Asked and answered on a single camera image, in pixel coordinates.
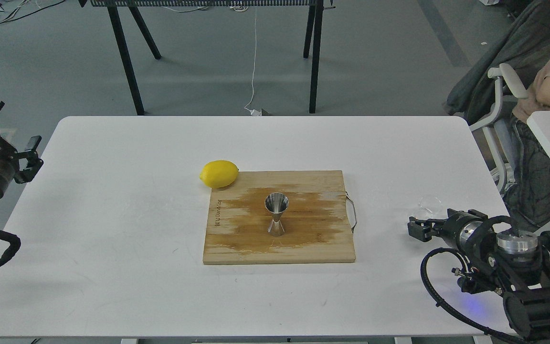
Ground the white office chair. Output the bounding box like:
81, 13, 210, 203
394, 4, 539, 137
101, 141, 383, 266
469, 63, 529, 194

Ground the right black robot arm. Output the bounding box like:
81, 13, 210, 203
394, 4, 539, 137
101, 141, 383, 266
407, 209, 550, 344

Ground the small clear glass cup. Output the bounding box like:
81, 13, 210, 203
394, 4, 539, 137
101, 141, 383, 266
411, 194, 446, 220

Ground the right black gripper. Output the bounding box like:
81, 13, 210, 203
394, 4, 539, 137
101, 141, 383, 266
407, 209, 487, 252

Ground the black metal frame table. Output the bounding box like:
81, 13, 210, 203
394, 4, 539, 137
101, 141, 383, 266
76, 0, 336, 116

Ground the yellow lemon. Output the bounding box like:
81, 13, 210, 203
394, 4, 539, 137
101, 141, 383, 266
199, 160, 239, 189

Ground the wooden cutting board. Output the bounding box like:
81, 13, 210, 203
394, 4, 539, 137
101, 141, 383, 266
203, 170, 356, 265

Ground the white hanging cable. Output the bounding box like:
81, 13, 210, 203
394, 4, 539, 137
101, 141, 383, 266
244, 0, 272, 117

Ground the steel double jigger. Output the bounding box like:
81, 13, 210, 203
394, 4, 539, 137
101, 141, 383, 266
264, 192, 289, 237

